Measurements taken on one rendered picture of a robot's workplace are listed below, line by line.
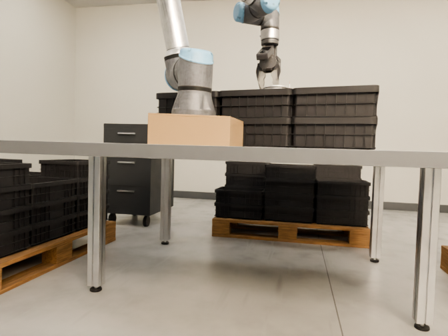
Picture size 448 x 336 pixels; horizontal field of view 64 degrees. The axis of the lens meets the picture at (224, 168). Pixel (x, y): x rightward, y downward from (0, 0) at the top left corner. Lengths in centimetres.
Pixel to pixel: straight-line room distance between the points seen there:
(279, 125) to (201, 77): 37
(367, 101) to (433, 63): 398
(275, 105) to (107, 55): 464
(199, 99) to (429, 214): 99
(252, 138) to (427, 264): 85
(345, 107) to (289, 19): 396
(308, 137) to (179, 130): 51
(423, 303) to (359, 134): 73
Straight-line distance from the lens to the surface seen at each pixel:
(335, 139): 137
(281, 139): 140
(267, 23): 157
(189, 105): 119
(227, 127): 109
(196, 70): 122
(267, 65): 152
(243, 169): 330
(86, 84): 595
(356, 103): 137
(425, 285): 168
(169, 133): 114
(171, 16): 140
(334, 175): 328
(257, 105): 144
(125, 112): 559
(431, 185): 161
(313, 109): 139
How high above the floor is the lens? 69
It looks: 3 degrees down
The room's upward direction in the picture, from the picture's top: 2 degrees clockwise
